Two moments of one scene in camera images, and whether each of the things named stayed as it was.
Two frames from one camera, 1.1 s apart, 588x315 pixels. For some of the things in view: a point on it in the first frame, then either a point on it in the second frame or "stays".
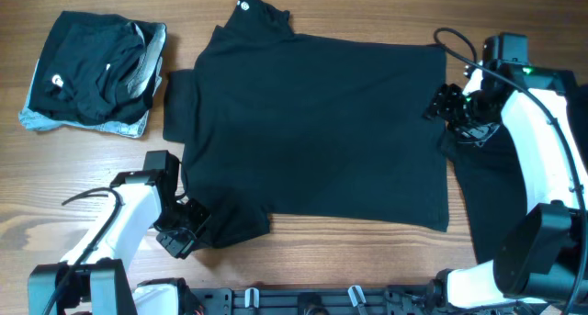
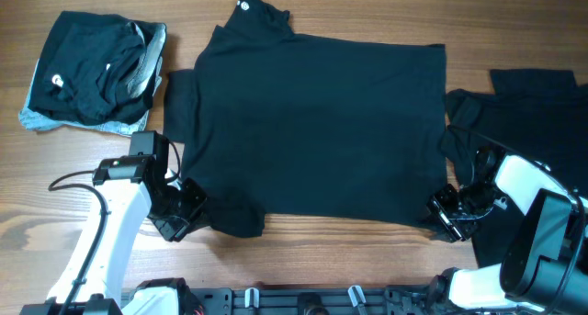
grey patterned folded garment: x=145 y=85 stays
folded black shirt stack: x=86 y=67 stays
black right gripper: x=446 y=103 -> x=438 y=203
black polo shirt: x=276 y=122 stays
